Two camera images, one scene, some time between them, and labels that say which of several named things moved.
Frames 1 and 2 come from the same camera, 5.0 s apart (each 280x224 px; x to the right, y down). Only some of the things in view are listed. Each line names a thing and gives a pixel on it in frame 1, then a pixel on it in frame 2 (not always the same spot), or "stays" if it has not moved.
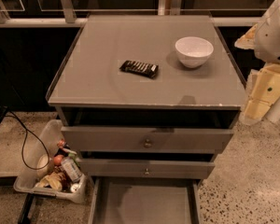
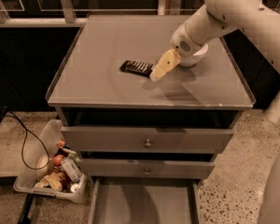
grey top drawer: (144, 139) stays
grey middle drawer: (146, 169) stays
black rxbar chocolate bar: (147, 69) stays
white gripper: (273, 41) → (184, 45)
